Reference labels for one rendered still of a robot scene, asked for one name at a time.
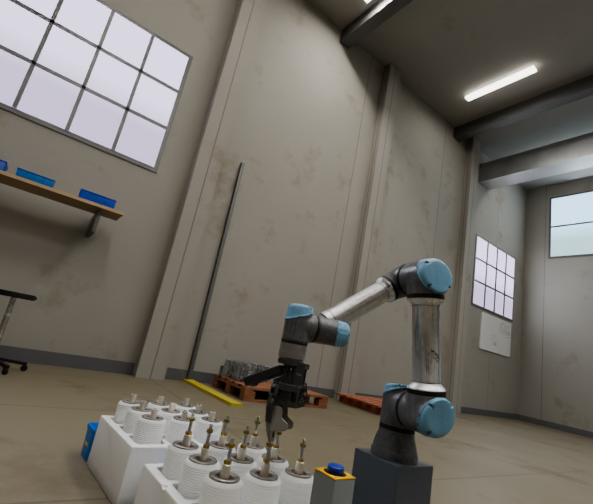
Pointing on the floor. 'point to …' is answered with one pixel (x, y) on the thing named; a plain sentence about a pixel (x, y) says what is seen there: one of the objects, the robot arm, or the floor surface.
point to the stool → (1, 334)
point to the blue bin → (89, 439)
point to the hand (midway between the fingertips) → (269, 435)
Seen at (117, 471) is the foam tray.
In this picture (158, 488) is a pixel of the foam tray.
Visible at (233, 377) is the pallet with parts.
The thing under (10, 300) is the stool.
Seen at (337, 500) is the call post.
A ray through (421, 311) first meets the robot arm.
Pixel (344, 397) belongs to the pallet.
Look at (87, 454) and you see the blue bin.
